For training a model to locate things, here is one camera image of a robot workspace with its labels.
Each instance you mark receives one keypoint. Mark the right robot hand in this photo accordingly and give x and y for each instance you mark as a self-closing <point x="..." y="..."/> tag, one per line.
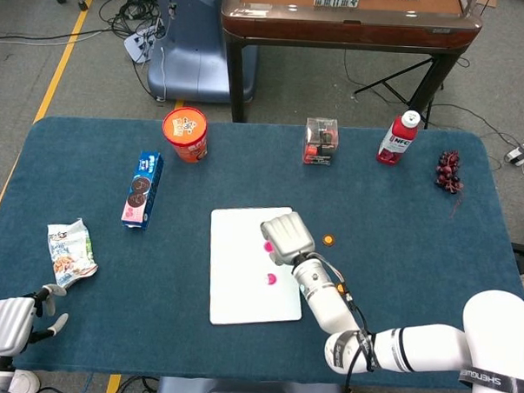
<point x="290" y="237"/>

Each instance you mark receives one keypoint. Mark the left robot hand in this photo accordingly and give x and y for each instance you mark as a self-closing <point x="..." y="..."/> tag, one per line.
<point x="8" y="324"/>

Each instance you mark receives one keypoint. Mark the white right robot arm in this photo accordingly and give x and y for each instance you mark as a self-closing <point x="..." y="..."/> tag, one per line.
<point x="327" y="299"/>

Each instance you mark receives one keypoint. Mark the white magnetic board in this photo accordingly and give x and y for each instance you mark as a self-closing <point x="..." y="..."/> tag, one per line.
<point x="240" y="291"/>

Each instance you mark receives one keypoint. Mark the white snack bag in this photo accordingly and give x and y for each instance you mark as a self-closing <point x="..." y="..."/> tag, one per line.
<point x="70" y="253"/>

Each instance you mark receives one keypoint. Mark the clear coffee capsule box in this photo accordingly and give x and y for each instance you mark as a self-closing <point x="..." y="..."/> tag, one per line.
<point x="321" y="142"/>

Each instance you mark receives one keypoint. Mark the red juice bottle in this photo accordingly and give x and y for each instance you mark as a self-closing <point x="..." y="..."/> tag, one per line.
<point x="397" y="141"/>

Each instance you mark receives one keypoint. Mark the orange instant noodle cup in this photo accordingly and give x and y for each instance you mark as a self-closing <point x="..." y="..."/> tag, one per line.
<point x="186" y="134"/>

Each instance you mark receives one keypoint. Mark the blue cookie box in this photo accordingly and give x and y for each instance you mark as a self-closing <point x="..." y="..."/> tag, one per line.
<point x="142" y="191"/>

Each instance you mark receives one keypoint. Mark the dark purple grape bunch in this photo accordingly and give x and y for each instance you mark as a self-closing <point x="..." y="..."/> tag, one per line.
<point x="449" y="172"/>

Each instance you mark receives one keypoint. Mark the black tripod stand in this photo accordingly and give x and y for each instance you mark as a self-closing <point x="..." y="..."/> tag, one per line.
<point x="382" y="81"/>

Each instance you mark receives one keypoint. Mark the blue grey machine base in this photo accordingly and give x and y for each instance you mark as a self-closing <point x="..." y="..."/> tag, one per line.
<point x="194" y="50"/>

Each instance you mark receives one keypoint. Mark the brown mahjong table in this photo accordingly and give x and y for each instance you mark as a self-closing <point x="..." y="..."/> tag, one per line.
<point x="339" y="30"/>

